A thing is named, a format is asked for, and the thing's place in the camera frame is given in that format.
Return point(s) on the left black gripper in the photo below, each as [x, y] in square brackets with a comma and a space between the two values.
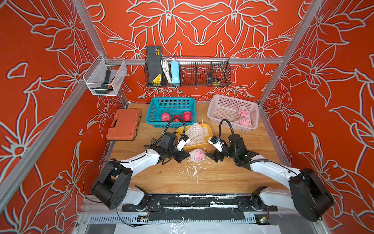
[181, 157]

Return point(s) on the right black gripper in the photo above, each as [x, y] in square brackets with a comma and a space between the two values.
[217, 154]

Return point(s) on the white foam net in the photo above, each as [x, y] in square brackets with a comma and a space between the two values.
[197, 141]
[194, 131]
[205, 132]

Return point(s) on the red apple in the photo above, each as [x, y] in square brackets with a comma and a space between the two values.
[187, 116]
[165, 117]

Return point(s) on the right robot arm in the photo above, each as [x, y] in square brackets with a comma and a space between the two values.
[304, 191]

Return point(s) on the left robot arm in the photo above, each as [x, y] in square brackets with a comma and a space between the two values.
[112, 186]

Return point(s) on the yellow plastic tray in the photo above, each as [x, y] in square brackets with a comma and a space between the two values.
[206, 138]

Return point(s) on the pink plastic basket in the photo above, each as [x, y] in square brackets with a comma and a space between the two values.
[224, 107]

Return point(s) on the teal plastic basket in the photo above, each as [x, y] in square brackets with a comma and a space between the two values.
[173, 106]

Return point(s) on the orange tool case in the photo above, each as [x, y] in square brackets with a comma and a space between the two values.
[124, 126]

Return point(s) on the yellow tape measure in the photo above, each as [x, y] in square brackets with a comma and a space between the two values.
[216, 82]

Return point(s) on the light blue power bank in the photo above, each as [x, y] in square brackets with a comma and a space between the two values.
[175, 74]

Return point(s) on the black rectangular device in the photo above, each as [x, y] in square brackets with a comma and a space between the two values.
[154, 57]

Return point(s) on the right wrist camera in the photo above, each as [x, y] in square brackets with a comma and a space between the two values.
[217, 143]

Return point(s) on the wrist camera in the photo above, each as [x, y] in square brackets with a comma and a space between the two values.
[217, 143]
[183, 142]

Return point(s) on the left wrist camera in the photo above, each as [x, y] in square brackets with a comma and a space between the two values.
[183, 142]

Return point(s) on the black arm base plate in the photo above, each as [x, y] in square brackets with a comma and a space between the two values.
[157, 202]

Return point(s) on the black wire wall basket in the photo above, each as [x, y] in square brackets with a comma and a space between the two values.
[194, 71]

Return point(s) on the dark green tool handle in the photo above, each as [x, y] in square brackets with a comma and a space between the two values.
[105, 87]

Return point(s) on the clear acrylic wall box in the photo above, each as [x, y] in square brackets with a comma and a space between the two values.
[95, 75]

